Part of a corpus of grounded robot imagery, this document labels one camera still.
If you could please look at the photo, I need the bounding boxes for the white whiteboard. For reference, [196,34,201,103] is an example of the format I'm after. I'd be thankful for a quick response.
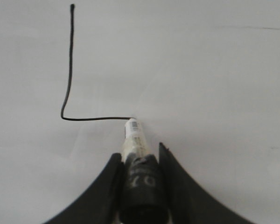
[0,0,280,224]

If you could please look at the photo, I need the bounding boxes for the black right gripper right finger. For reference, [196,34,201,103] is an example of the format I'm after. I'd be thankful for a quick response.
[159,142,252,224]

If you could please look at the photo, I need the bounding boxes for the black whiteboard marker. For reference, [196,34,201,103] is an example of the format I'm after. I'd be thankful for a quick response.
[119,118,169,224]

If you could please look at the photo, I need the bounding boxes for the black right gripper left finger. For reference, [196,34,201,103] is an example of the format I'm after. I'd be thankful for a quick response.
[46,153,124,224]

